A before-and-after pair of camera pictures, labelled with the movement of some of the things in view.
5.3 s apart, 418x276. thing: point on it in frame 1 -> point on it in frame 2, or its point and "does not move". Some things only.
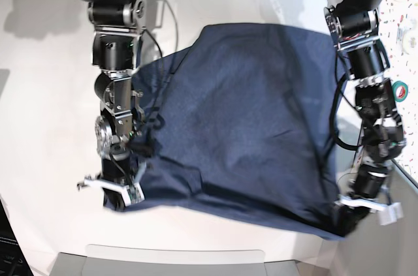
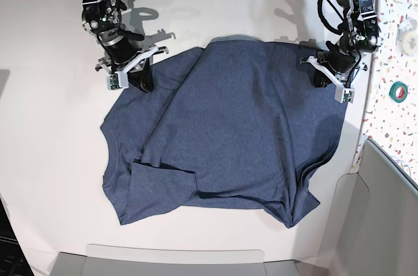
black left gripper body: (120, 170) -> (119, 45)
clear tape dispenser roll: (407, 36) does not move
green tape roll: (400, 91) does not move
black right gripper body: (368, 184) -> (334, 59)
